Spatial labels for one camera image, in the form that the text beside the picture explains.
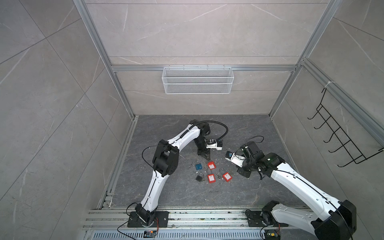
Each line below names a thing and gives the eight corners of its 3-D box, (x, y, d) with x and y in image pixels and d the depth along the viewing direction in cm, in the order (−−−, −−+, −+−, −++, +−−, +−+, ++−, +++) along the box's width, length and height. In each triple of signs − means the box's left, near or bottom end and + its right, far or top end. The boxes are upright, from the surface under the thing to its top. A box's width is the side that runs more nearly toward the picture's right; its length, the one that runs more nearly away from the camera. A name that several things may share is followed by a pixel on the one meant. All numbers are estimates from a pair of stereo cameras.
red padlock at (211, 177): (209, 183, 87) (209, 182, 85) (205, 170, 92) (205, 169, 91) (215, 182, 88) (216, 180, 86) (212, 169, 93) (212, 168, 91)
